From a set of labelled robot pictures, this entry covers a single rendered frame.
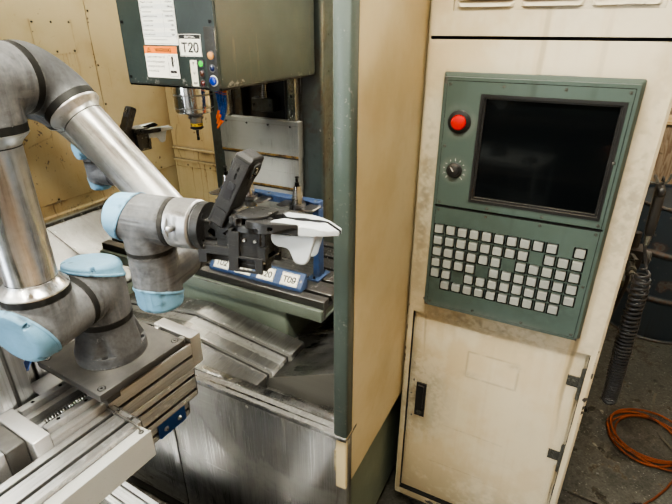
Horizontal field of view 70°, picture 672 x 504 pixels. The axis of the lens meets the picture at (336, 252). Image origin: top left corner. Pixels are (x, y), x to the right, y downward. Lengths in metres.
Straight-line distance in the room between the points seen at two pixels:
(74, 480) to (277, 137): 1.79
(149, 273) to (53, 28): 2.31
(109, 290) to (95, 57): 2.18
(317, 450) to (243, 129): 1.64
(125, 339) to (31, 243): 0.31
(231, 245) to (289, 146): 1.76
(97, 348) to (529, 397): 1.27
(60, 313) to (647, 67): 1.31
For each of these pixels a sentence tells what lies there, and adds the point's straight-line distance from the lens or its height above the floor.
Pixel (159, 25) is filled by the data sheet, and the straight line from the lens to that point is 1.93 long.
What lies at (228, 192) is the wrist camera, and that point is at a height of 1.62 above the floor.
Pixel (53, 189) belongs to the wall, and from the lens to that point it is 2.99.
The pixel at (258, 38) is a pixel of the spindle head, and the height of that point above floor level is 1.79.
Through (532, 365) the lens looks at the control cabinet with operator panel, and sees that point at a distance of 1.64.
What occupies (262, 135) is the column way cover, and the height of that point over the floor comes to 1.33.
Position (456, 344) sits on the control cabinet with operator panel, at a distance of 1.66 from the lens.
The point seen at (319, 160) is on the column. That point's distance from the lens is 2.39.
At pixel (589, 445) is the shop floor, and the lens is 2.77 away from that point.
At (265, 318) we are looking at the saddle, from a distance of 1.99.
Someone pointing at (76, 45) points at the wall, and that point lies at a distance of 3.06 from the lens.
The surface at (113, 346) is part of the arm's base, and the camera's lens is 1.14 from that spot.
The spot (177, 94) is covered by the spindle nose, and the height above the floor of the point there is 1.58.
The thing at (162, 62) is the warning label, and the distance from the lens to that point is 1.94.
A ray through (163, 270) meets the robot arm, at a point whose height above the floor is 1.48.
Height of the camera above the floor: 1.83
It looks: 25 degrees down
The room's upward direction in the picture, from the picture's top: straight up
